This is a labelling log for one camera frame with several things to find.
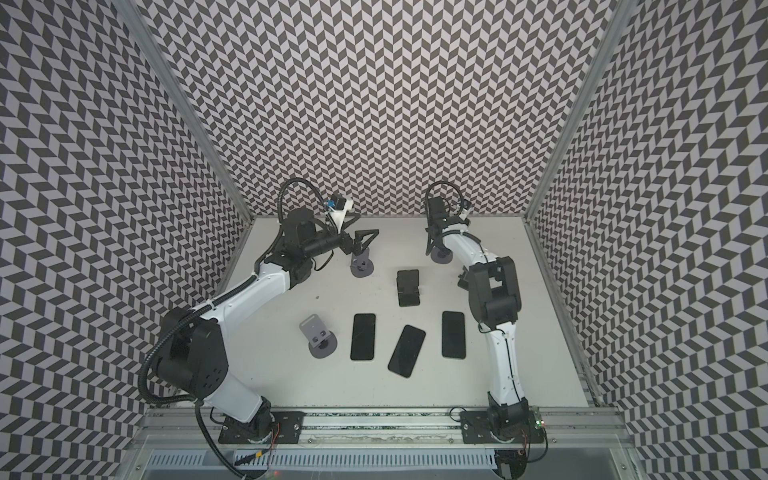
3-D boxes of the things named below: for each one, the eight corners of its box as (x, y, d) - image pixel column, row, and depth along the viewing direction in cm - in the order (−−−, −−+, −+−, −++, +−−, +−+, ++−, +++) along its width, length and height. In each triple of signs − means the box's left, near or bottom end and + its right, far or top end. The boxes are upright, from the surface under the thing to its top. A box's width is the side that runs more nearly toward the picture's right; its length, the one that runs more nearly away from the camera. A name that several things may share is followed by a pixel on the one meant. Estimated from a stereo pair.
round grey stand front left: (301, 343, 88) (291, 328, 80) (320, 326, 91) (313, 311, 83) (320, 365, 84) (311, 352, 76) (339, 347, 87) (333, 333, 79)
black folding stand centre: (399, 306, 96) (399, 289, 87) (397, 289, 100) (396, 270, 91) (419, 305, 96) (421, 287, 88) (416, 287, 101) (417, 268, 92)
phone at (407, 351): (387, 369, 84) (387, 367, 83) (405, 326, 93) (405, 323, 91) (410, 379, 83) (410, 377, 81) (426, 334, 91) (427, 331, 90)
